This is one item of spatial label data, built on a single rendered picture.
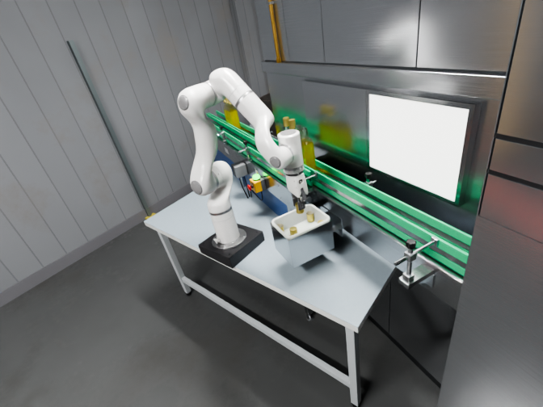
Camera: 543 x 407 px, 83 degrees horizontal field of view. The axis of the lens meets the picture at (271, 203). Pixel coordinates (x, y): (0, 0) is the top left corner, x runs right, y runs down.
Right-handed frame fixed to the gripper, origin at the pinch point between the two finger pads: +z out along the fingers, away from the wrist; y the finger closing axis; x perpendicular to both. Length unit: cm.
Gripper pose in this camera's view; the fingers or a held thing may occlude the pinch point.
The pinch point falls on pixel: (298, 203)
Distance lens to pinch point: 131.7
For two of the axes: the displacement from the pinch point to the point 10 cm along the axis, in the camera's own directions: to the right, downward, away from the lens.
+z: 1.7, 8.4, 5.1
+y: -4.3, -4.0, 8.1
